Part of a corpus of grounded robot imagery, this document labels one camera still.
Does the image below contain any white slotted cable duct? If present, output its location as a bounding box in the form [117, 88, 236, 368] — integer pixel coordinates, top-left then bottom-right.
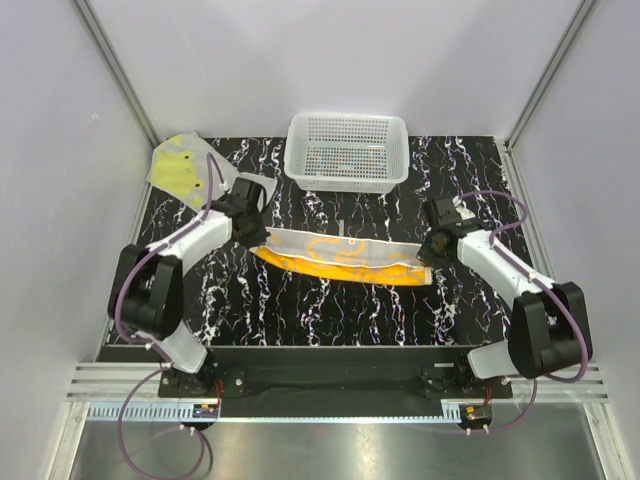
[87, 401, 490, 425]

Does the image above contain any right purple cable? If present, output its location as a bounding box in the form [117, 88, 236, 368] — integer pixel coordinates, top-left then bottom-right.
[452, 189, 594, 435]

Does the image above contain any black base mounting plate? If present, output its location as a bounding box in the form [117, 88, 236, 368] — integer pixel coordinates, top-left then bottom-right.
[158, 346, 513, 413]

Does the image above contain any grey and orange towel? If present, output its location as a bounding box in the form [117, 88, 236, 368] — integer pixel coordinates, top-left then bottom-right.
[251, 227, 432, 287]

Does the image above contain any white plastic mesh basket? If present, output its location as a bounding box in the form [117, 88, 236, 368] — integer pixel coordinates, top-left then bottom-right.
[283, 112, 410, 195]

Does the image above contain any grey towel yellow frog print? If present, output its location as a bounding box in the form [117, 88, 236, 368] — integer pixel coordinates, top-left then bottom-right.
[146, 133, 277, 211]

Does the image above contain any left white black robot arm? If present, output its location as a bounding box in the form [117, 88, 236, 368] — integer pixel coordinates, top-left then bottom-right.
[108, 176, 270, 396]

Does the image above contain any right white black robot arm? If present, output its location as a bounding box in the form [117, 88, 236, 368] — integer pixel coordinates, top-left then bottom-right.
[416, 195, 593, 397]

